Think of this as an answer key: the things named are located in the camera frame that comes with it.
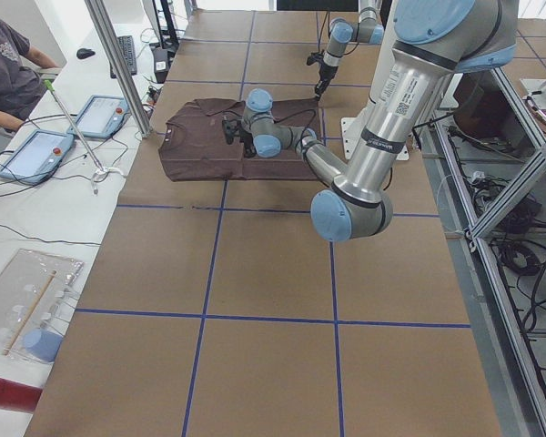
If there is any clear plastic bag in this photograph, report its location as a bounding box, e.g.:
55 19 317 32
0 249 84 362

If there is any aluminium frame post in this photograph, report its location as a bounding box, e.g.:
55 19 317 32
85 0 152 138

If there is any black computer mouse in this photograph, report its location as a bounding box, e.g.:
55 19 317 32
76 47 96 60

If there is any brown t-shirt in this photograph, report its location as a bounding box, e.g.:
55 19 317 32
158 97 316 181

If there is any blue teach pendant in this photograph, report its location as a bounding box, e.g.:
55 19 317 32
75 95 129 139
0 129 75 186

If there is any red cylinder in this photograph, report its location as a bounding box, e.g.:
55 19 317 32
0 378 42 413

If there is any white camera pedestal column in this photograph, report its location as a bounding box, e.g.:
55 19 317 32
340 0 399 160

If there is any person in grey shirt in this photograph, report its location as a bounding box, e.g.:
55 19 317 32
0 18 57 131

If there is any black keyboard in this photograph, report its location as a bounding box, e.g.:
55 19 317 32
117 36 137 76

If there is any aluminium side frame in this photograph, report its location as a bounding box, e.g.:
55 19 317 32
413 58 546 436

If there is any far blue teach pendant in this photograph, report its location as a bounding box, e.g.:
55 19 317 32
75 95 129 139

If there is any silver rod green tip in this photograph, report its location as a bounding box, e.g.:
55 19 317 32
44 79 126 195

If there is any black box white label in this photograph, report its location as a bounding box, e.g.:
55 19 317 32
152 47 170 84

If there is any near blue teach pendant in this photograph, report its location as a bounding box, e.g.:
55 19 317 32
0 129 75 186

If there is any wooden stick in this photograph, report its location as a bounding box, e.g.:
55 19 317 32
2 270 57 356

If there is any light blue cup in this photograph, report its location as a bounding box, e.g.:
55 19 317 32
23 329 63 362

